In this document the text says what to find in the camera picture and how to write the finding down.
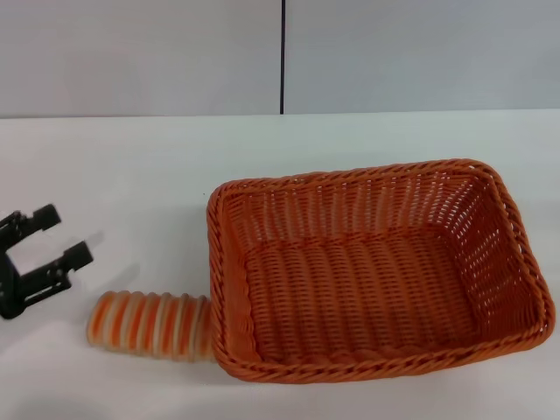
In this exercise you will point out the orange woven plastic basket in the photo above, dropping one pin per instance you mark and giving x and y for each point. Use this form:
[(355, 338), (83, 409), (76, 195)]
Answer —
[(350, 284)]

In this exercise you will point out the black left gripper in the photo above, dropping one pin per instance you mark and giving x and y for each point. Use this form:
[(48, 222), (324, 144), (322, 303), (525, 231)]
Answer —
[(9, 289)]

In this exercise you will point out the orange striped bread loaf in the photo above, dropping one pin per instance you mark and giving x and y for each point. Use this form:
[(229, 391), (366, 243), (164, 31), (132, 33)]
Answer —
[(149, 324)]

